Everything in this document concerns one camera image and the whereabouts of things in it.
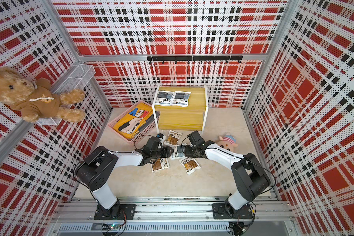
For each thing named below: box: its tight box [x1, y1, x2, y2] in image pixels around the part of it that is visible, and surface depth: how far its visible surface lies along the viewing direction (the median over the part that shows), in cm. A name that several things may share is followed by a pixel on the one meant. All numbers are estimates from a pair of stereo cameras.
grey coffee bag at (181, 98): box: [170, 90, 192, 108], surface depth 80 cm
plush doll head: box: [216, 132, 238, 152], surface depth 96 cm
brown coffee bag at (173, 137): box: [163, 129, 183, 146], surface depth 103 cm
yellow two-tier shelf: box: [151, 84, 209, 136], surface depth 82 cm
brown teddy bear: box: [0, 66, 86, 123], surface depth 56 cm
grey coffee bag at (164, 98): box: [154, 90, 175, 107], surface depth 80 cm
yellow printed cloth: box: [113, 102, 154, 139], surface depth 106 cm
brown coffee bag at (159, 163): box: [149, 157, 171, 173], surface depth 90 cm
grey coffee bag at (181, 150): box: [176, 144, 186, 158], surface depth 97 cm
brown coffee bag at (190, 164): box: [178, 157, 201, 176], surface depth 90 cm
